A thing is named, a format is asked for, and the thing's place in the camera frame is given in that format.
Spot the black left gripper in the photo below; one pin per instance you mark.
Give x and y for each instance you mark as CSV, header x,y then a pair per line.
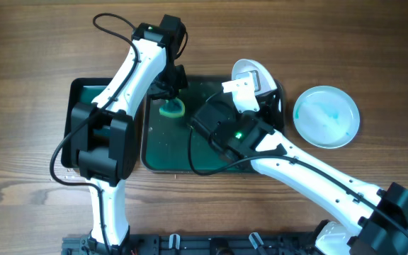
x,y
162,91

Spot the small black water tray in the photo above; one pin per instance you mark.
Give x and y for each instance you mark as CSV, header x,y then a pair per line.
x,y
84,90

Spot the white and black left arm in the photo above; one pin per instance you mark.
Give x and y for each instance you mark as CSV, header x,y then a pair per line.
x,y
101,141

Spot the large dark serving tray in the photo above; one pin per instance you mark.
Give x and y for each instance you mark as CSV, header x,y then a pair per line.
x,y
165,140

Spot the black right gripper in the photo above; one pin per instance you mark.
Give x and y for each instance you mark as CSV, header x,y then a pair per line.
x,y
273,100

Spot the white plate with green stain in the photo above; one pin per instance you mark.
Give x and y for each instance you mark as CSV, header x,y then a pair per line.
x,y
326,117

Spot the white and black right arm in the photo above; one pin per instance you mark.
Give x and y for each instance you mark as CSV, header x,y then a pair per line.
x,y
368,219

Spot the green and yellow sponge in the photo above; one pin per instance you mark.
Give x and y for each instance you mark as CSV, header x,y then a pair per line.
x,y
173,108

